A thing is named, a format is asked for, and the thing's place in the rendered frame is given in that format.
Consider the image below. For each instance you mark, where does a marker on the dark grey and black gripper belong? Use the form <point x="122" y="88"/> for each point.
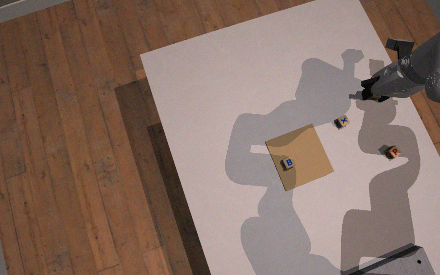
<point x="388" y="82"/>

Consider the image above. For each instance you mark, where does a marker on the tan square mat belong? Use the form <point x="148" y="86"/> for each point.
<point x="306" y="149"/>

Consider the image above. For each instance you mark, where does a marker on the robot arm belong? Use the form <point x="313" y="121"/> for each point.
<point x="422" y="65"/>

